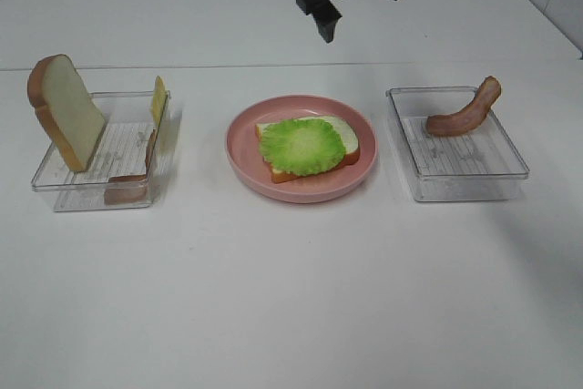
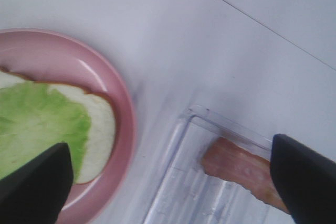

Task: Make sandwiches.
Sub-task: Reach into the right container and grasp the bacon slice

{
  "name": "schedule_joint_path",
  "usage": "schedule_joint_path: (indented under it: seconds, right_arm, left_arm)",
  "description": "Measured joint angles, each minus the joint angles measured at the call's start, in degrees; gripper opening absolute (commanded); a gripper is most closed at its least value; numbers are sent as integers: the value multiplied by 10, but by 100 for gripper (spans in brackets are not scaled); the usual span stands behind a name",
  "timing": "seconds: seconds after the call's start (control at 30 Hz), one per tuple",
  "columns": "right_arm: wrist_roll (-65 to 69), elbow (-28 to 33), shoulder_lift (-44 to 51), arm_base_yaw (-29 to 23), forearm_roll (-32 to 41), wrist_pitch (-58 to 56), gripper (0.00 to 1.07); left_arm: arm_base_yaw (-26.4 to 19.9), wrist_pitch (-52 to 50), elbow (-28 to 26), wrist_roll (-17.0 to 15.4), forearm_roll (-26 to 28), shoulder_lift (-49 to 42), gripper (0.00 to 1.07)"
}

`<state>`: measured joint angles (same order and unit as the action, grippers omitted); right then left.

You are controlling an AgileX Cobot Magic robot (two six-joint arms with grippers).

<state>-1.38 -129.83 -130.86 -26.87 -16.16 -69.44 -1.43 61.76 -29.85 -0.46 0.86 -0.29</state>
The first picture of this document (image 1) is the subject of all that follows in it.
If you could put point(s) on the pink round plate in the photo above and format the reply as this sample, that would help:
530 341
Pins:
243 153

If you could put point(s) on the bread slice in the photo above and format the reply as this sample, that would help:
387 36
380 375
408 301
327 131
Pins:
65 110
349 137

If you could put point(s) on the right clear plastic container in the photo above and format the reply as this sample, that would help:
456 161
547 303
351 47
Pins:
481 165

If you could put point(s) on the green lettuce leaf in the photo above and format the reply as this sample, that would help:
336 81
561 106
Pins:
302 147

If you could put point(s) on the left clear plastic container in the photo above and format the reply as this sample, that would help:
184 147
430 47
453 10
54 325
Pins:
120 151

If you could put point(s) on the bacon strip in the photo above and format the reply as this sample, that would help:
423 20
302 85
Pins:
470 116
132 188

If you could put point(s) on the yellow cheese slice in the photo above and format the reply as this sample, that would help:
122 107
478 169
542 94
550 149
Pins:
158 101

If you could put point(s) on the clear plastic container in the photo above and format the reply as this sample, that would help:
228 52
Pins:
120 151
481 165

